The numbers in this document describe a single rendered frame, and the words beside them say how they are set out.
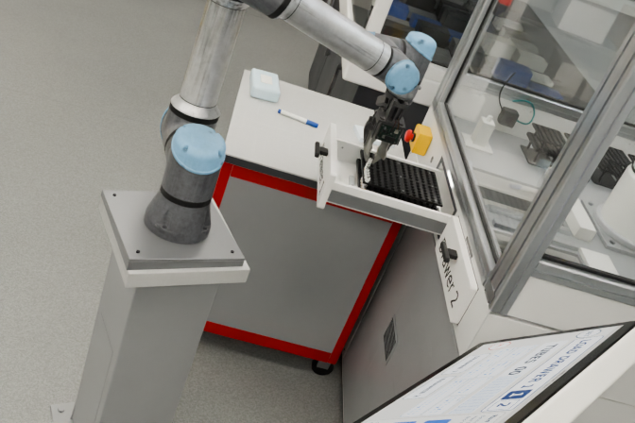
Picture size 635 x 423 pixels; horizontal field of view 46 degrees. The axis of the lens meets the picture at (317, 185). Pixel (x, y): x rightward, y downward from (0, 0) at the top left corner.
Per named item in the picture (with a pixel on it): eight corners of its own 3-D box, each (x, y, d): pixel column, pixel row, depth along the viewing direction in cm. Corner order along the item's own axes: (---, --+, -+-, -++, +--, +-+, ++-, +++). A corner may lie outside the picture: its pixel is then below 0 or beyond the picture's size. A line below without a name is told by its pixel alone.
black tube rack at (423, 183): (354, 201, 194) (363, 181, 191) (352, 168, 209) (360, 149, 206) (433, 225, 197) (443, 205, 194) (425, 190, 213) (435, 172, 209)
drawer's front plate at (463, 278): (450, 323, 166) (471, 286, 161) (434, 247, 191) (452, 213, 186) (457, 325, 167) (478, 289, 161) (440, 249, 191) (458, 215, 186)
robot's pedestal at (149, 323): (67, 501, 190) (125, 277, 153) (49, 408, 211) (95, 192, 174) (179, 480, 205) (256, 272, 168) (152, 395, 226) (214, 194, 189)
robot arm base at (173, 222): (152, 243, 161) (163, 205, 156) (137, 204, 172) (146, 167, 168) (216, 245, 168) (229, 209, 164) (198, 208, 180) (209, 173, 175)
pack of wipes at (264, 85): (277, 104, 246) (281, 93, 244) (249, 97, 244) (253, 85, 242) (275, 85, 259) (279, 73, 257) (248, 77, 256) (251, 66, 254)
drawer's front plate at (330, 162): (317, 208, 189) (331, 172, 183) (317, 154, 213) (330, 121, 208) (323, 210, 189) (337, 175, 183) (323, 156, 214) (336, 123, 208)
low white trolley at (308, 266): (163, 344, 245) (222, 152, 208) (193, 237, 299) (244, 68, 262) (329, 386, 254) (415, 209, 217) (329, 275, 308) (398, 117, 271)
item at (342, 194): (325, 202, 189) (333, 182, 186) (325, 154, 212) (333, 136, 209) (469, 244, 196) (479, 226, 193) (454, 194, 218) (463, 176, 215)
